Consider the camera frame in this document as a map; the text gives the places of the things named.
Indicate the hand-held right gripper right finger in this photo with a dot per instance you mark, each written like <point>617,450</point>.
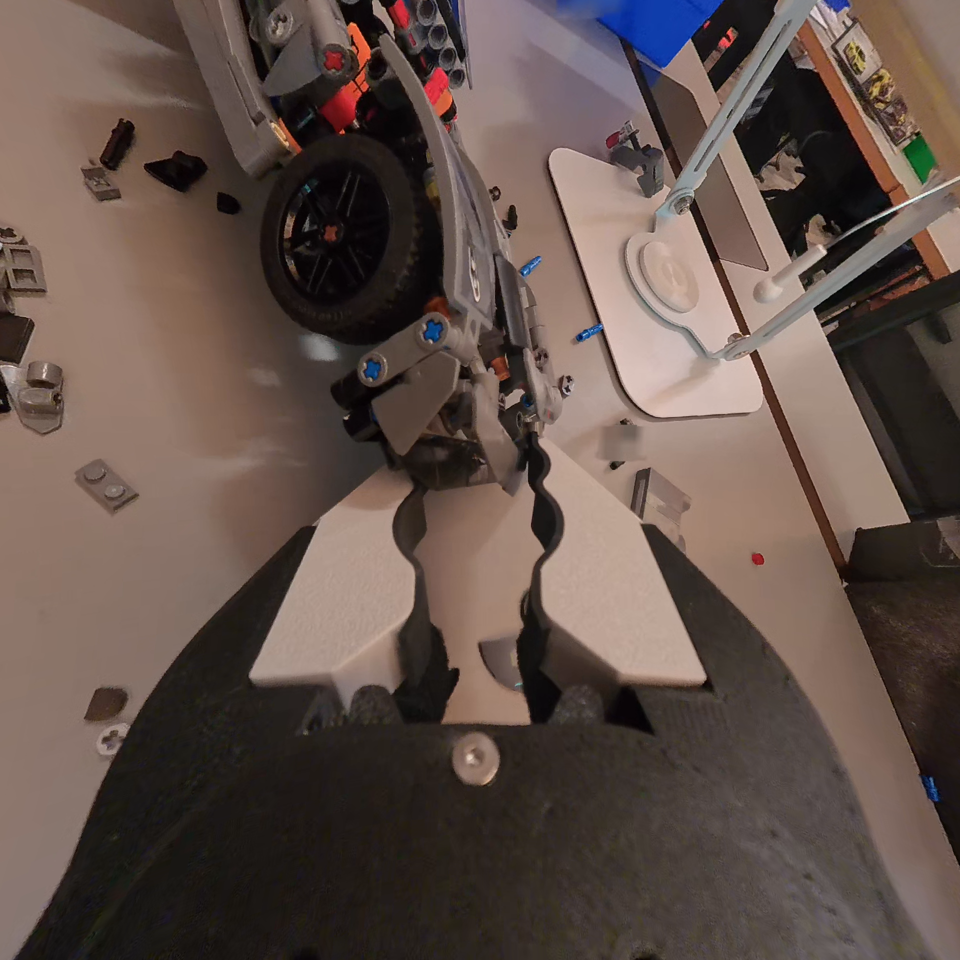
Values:
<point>622,600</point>

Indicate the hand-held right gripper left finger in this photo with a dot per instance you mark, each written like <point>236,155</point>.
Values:
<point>330,600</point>

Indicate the small black lego wheel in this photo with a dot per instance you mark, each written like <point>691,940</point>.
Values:
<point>352,240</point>

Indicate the grey lego car model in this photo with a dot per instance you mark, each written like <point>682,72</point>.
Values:
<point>457,187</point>

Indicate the black red lego subassembly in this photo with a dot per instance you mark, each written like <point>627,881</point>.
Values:
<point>637,161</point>

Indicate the grey lego panel assembly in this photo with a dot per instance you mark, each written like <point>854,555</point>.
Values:
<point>660,499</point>

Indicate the dark quarter-round lego piece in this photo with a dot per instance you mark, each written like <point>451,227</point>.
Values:
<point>502,660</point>

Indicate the black lego bush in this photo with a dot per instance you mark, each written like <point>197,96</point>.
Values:
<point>105,703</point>

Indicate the grey two-stud lego plate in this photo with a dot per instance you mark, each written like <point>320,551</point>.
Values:
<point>106,485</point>

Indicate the light grey round lego bush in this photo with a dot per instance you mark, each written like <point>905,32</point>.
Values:
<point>112,739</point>

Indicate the lego set cardboard box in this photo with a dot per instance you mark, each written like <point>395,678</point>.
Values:
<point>900,555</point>

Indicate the short black lego pin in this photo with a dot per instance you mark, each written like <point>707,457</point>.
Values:
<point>4,397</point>

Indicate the tiny black lego piece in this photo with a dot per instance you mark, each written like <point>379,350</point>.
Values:
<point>229,202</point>

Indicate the black smooth lego tile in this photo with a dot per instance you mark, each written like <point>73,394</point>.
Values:
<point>15,335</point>

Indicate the grey lego piece square holes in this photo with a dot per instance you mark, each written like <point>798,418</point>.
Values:
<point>22,268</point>

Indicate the grey lego plate cross holes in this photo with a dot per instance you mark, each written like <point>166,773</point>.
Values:
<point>9,234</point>

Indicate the white rounded board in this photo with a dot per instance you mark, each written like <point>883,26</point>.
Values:
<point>675,375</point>

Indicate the white round stand base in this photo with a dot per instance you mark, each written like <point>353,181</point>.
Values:
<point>667,274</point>

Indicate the grey flat metal plate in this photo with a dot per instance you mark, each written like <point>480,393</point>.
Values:
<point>712,150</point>

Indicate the blue plastic box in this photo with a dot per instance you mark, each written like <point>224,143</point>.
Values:
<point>660,30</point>

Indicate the small grey lego bracket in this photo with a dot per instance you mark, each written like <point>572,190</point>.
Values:
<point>100,184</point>

